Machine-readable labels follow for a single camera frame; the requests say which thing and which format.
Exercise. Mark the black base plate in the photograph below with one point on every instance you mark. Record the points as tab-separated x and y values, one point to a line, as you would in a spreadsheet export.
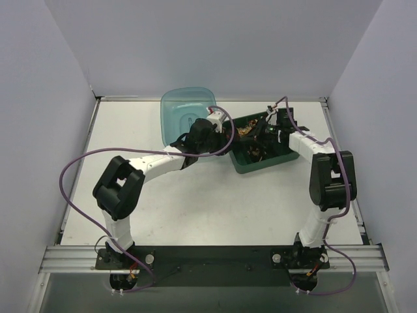
213	266

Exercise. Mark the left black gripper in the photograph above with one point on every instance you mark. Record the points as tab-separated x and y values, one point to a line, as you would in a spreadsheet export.
226	142

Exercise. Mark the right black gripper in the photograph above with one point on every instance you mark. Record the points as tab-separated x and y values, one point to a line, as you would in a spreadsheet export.
264	133

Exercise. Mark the beige patterned rolled tie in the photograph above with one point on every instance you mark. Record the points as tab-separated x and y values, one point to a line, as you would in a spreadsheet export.
243	131

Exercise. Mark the black gold patterned tie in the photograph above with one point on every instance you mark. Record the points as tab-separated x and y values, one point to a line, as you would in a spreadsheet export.
255	154

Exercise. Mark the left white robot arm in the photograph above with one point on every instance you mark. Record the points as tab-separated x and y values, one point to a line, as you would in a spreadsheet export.
119	187

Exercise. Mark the aluminium rail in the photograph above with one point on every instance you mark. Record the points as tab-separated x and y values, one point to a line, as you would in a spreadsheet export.
82	259

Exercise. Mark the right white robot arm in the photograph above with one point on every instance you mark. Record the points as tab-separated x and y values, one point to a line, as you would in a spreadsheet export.
332	181

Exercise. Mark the teal plastic tub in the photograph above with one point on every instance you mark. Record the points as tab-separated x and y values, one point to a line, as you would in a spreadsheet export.
179	108

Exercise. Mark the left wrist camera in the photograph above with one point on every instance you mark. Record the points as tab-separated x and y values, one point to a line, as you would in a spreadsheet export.
217	118

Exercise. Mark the green compartment organizer box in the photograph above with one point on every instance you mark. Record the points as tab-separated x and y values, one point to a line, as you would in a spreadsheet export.
274	155

